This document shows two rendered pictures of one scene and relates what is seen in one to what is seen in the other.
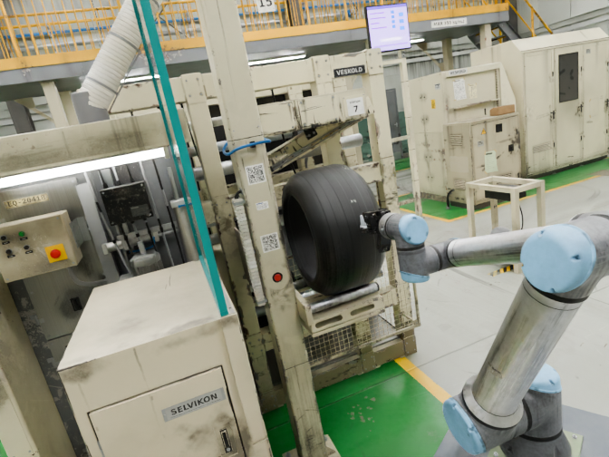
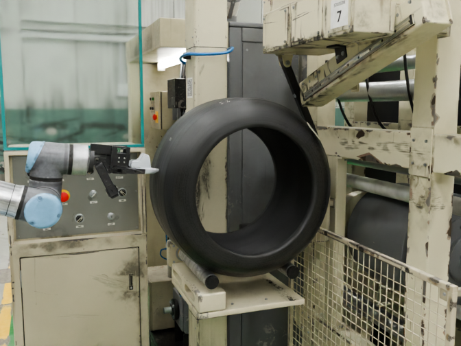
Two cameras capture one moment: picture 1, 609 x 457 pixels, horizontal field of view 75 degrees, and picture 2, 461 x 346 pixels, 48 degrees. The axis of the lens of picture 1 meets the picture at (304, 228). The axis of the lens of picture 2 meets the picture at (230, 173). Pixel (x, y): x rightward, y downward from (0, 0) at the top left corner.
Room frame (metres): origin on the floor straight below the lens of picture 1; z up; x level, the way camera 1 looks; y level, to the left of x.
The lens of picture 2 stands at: (1.67, -1.81, 1.44)
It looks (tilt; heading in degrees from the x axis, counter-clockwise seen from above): 7 degrees down; 87
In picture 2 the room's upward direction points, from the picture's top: straight up
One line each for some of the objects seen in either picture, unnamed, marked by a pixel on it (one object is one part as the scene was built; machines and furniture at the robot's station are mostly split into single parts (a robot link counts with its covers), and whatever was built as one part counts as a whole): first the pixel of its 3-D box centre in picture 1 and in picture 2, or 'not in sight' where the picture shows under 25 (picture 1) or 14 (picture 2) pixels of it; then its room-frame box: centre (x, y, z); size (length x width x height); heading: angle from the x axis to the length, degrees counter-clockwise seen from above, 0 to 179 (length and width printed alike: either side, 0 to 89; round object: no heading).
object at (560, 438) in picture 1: (533, 432); not in sight; (0.97, -0.56, 0.67); 0.19 x 0.19 x 0.10
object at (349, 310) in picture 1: (343, 310); (196, 283); (1.64, -0.11, 0.83); 0.36 x 0.09 x 0.06; 107
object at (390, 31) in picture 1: (388, 28); not in sight; (5.53, -1.52, 2.60); 0.60 x 0.05 x 0.55; 108
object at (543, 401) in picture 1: (528, 394); not in sight; (0.98, -0.56, 0.80); 0.17 x 0.15 x 0.18; 107
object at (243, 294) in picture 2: (333, 306); (234, 290); (1.77, -0.07, 0.80); 0.37 x 0.36 x 0.02; 17
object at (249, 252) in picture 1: (250, 252); not in sight; (1.62, 0.24, 1.19); 0.05 x 0.04 x 0.48; 17
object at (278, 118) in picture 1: (303, 114); (333, 23); (2.09, -0.10, 1.71); 0.61 x 0.25 x 0.15; 107
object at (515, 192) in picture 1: (504, 221); not in sight; (3.66, -1.91, 0.40); 0.60 x 0.35 x 0.80; 18
